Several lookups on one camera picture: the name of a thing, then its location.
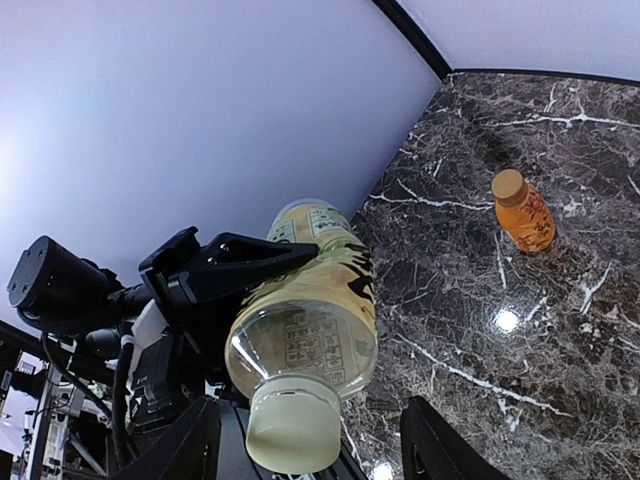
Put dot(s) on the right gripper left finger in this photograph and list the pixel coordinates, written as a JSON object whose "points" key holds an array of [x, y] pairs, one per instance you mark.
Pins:
{"points": [[201, 440]]}

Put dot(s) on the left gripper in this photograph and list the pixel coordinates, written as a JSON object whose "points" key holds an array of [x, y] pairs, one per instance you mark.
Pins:
{"points": [[181, 272]]}

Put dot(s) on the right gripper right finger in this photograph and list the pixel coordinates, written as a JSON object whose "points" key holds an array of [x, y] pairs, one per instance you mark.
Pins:
{"points": [[432, 449]]}

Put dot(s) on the pale green bottle cap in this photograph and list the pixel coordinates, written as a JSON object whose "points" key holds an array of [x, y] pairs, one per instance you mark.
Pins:
{"points": [[294, 425]]}

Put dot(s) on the green tea bottle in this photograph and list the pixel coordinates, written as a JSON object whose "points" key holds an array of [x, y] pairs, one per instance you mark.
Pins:
{"points": [[317, 321]]}

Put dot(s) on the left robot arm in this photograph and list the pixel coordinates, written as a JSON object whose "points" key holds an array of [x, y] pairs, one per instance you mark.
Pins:
{"points": [[80, 310]]}

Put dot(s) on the orange juice bottle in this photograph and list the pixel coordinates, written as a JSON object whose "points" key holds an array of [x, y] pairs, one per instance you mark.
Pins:
{"points": [[522, 212]]}

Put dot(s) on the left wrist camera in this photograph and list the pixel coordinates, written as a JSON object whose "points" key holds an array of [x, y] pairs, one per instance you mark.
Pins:
{"points": [[148, 377]]}

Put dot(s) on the left black corner post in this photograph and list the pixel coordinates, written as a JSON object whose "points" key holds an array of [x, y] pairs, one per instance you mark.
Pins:
{"points": [[403, 22]]}

